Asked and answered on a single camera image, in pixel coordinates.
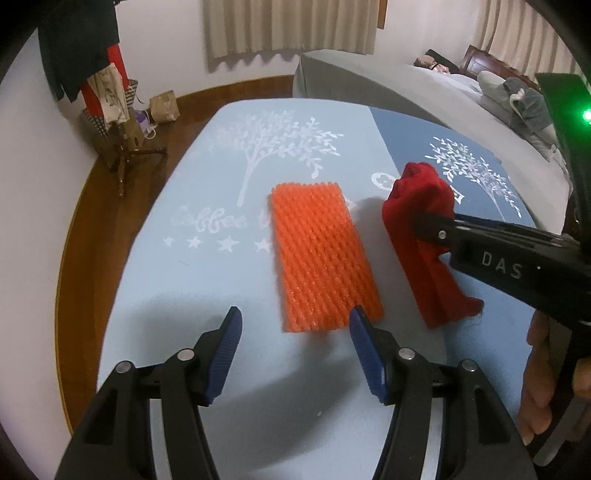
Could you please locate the light grey pillow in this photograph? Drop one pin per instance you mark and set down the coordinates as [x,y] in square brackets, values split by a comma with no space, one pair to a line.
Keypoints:
[490,87]

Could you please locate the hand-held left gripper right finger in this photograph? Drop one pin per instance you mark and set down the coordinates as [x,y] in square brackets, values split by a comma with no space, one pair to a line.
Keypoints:
[369,355]

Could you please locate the orange foam net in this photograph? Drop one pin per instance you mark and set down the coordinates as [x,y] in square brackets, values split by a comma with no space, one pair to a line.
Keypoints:
[318,258]

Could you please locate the checked fabric bag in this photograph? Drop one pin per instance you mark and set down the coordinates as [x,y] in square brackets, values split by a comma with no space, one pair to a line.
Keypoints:
[97,127]

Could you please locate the dark hanging coat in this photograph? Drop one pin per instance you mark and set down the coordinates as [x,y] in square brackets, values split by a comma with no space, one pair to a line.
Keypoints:
[74,41]

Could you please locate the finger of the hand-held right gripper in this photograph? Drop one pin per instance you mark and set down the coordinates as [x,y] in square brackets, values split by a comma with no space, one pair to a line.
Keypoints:
[443,230]

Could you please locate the beige tote bag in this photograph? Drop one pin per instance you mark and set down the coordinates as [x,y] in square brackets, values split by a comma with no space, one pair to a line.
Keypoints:
[108,94]

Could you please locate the wooden coat rack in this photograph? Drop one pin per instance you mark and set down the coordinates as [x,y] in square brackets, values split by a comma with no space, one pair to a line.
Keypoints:
[123,161]

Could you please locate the white folded quilt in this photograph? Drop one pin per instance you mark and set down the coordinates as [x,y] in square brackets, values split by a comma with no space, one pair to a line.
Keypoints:
[551,143]

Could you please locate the dark grey plush garment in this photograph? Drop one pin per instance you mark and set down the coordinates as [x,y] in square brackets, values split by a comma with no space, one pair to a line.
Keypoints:
[528,104]

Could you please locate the blue tree-print tablecloth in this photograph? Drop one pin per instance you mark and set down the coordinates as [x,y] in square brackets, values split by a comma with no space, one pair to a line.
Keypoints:
[184,277]

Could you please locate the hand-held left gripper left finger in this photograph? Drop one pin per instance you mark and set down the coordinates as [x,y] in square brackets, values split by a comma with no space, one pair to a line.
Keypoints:
[226,350]

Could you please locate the beige window curtain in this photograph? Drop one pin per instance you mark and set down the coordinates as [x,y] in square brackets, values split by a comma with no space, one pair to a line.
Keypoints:
[286,27]
[517,32]

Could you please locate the brown paper bag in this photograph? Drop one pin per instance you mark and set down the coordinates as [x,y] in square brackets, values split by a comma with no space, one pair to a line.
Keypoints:
[164,107]

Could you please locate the person's right hand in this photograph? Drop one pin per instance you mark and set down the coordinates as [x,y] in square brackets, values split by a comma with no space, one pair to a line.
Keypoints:
[538,378]

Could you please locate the purple small item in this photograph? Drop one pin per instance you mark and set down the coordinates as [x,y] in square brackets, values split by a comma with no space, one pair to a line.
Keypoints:
[142,122]

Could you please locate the red cloth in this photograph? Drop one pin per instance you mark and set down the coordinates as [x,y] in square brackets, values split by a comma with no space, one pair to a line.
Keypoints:
[415,277]

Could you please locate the grey bed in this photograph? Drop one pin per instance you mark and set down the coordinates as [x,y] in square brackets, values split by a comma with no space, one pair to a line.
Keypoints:
[392,87]

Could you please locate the red hanging garment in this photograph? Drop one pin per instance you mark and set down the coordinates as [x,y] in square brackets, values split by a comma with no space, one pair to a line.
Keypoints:
[115,60]

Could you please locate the wooden headboard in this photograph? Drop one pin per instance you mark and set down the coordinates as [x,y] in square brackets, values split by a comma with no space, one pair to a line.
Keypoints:
[475,60]

